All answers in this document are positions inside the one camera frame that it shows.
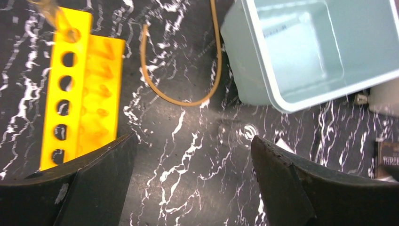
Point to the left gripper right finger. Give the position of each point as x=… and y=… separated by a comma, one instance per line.
x=299, y=192

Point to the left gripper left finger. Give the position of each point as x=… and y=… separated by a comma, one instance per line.
x=87, y=191

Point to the glass test tube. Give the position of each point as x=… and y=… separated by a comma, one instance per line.
x=53, y=14

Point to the clear glass beaker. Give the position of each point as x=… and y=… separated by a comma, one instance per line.
x=237, y=134

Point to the clear plastic packet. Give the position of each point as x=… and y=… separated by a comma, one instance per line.
x=282, y=144

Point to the yellow test tube rack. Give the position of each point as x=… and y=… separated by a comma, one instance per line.
x=84, y=85

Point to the dark book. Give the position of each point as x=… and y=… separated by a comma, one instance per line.
x=386, y=159

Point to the cream cylindrical container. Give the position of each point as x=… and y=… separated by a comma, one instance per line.
x=384, y=98

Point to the teal plastic bin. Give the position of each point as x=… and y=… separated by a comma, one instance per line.
x=294, y=54

